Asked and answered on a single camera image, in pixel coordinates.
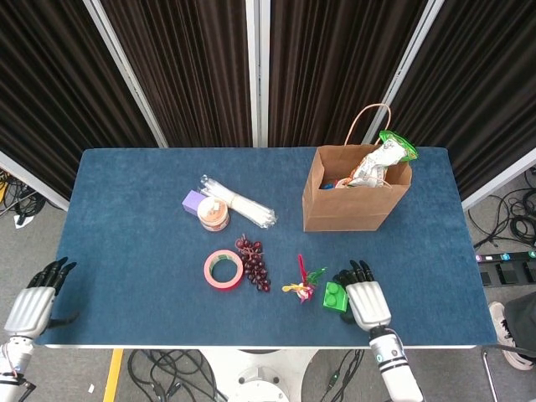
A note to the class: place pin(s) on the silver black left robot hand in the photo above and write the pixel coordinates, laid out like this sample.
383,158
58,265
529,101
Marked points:
31,310

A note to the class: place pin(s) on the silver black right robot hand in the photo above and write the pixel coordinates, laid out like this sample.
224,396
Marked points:
368,303

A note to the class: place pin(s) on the blue cookie bag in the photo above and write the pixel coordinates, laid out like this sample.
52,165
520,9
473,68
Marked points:
327,185

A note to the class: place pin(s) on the white green snack packet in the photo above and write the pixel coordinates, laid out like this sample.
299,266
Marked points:
385,155

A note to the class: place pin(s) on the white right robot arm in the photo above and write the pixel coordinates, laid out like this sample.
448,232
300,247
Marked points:
393,368

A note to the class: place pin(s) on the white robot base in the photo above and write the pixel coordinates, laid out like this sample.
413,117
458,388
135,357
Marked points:
259,377

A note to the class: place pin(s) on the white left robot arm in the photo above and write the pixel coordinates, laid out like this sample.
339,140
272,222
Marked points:
10,368

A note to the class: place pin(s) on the green toy building brick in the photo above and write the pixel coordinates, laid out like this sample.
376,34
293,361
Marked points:
334,298

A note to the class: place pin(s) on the brown paper carrier bag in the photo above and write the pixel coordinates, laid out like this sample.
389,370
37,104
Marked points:
343,209

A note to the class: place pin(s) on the yellow floor tape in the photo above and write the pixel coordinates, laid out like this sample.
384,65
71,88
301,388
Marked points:
113,372

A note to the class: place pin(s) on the blue table cloth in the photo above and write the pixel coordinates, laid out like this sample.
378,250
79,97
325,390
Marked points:
125,251

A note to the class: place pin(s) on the purple plastic grape bunch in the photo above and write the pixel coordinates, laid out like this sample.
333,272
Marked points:
253,268

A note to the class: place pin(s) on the white sneaker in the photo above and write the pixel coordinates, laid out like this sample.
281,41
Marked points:
500,322

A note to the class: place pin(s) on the metal stand leg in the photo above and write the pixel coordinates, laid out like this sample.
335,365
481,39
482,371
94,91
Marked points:
491,377

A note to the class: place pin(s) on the red tape roll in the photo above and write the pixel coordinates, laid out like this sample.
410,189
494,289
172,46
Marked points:
224,287

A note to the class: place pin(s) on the bundle of wrapped straws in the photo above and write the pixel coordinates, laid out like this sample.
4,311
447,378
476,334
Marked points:
251,209

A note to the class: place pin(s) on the dark trouser leg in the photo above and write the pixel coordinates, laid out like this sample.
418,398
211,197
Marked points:
521,318

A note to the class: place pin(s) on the purple cube block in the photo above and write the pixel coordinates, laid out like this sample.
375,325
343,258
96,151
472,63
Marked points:
192,202

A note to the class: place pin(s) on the dark corrugated partition panel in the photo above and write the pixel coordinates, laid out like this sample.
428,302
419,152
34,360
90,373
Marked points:
50,84
481,84
326,63
188,63

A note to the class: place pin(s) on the white partition frame rail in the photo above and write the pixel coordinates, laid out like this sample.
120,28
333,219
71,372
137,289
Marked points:
498,184
33,181

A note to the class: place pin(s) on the white partition frame post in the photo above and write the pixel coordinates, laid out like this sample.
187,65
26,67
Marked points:
126,75
257,75
401,75

